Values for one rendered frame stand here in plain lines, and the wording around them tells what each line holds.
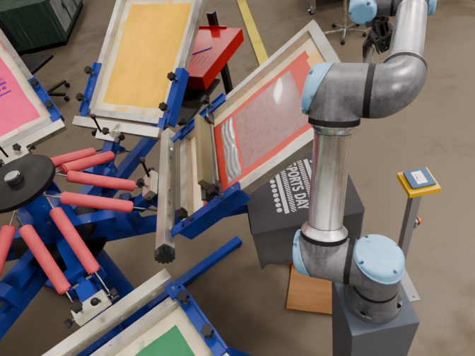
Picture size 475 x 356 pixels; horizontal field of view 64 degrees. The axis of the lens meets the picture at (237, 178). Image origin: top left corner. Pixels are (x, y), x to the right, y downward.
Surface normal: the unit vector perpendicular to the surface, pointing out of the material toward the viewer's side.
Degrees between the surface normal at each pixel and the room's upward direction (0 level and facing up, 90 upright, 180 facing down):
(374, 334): 90
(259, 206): 0
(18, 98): 32
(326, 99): 64
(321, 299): 0
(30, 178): 0
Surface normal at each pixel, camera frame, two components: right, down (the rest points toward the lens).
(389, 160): -0.18, -0.68
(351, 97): -0.38, 0.40
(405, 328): 0.13, 0.69
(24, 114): 0.15, -0.31
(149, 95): -0.37, -0.20
